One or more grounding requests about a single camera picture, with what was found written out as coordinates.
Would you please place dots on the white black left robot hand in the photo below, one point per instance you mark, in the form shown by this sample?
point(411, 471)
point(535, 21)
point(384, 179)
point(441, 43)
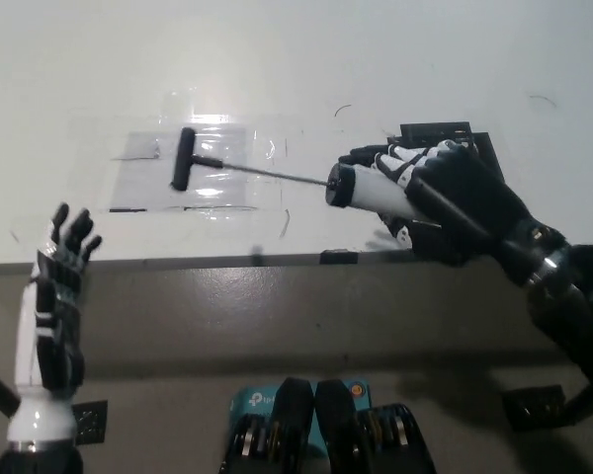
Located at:
point(49, 316)

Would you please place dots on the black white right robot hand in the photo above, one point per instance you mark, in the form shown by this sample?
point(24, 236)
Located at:
point(474, 197)

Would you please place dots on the small white air pump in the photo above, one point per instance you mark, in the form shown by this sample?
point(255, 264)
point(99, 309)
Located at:
point(370, 190)

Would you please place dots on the black printed marker sheet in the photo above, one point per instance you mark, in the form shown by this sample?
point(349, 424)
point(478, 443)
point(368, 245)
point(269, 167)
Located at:
point(489, 148)

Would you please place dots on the clear plastic sheet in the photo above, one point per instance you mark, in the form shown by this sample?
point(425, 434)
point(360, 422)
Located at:
point(143, 190)

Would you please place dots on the clear plastic film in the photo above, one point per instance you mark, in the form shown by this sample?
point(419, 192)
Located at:
point(268, 143)

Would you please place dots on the teal router box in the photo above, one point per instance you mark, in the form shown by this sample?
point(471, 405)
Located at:
point(252, 400)

